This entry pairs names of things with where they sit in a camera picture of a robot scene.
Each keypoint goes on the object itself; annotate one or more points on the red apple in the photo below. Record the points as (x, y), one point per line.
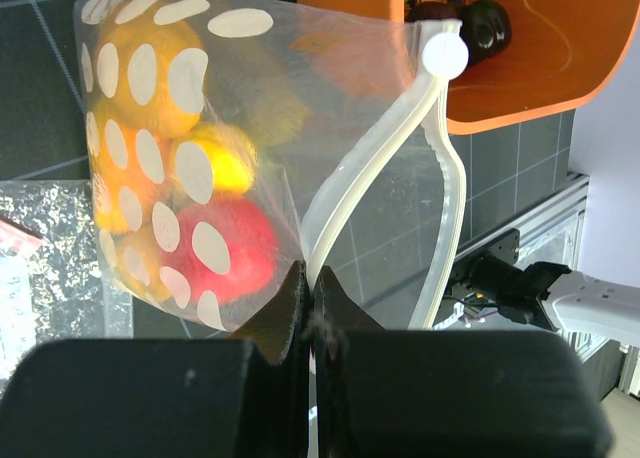
(226, 247)

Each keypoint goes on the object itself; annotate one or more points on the small orange fruit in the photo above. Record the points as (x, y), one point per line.
(128, 168)

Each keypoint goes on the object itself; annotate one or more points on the white dotted zip bag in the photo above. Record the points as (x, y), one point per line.
(324, 158)

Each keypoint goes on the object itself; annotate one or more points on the orange plastic basket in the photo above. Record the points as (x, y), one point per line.
(561, 55)

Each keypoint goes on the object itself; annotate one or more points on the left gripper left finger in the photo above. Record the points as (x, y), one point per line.
(241, 396)

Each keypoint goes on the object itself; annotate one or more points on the blue zipper clear bag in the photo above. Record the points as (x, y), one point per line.
(53, 280)

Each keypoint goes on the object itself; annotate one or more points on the yellow mango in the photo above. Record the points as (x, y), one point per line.
(153, 75)

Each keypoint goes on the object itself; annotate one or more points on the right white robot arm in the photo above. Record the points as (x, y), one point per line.
(546, 295)

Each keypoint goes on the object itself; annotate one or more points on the dark purple plum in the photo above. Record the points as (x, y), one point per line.
(486, 30)
(431, 11)

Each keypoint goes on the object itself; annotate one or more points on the yellow pear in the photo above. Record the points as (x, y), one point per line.
(138, 262)

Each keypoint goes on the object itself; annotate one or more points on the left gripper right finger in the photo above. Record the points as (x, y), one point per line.
(409, 393)

